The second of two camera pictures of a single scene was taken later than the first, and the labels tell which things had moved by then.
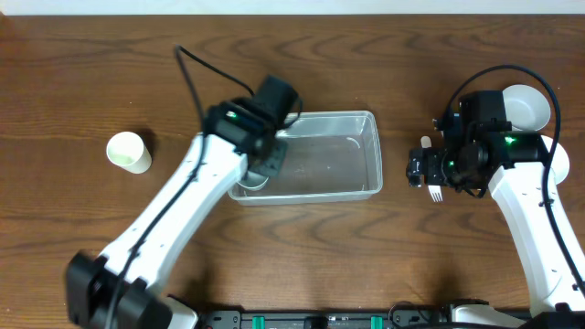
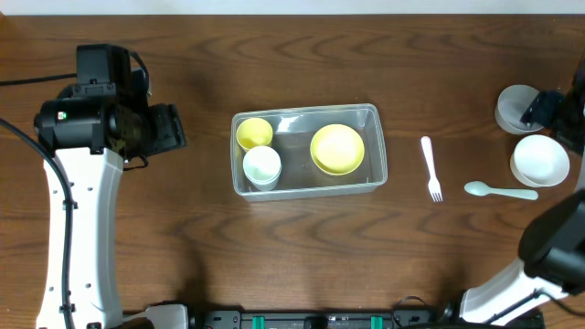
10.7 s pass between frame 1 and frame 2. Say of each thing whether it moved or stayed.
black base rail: stayed
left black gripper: moved
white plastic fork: stayed
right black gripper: moved
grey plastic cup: moved
